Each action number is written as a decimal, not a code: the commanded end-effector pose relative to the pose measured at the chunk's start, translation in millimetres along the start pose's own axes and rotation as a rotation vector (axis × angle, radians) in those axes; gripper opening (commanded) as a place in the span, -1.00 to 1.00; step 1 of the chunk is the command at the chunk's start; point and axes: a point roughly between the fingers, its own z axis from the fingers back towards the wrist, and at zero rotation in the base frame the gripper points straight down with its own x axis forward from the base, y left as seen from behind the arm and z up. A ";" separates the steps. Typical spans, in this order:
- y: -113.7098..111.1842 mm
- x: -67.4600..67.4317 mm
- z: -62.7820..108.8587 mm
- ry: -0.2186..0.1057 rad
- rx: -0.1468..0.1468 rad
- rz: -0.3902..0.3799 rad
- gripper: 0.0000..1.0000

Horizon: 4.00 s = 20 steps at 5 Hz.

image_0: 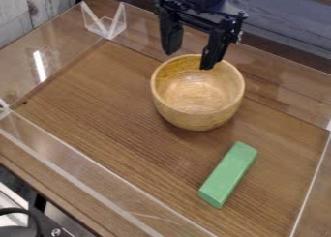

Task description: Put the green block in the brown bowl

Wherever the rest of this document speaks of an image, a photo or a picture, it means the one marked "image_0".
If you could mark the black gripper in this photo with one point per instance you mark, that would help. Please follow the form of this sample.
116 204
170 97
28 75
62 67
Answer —
203 15

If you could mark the green rectangular block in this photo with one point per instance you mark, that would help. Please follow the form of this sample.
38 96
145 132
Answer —
223 179

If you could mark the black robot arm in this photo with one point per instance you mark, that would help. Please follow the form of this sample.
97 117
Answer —
211 16

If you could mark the brown wooden bowl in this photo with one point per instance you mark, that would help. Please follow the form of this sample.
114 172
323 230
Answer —
196 99

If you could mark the black metal table clamp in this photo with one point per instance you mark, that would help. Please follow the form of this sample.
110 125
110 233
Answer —
56 223

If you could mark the clear acrylic corner bracket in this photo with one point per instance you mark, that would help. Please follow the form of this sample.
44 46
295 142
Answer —
105 27

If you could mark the clear acrylic front wall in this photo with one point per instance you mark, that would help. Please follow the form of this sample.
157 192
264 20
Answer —
94 196

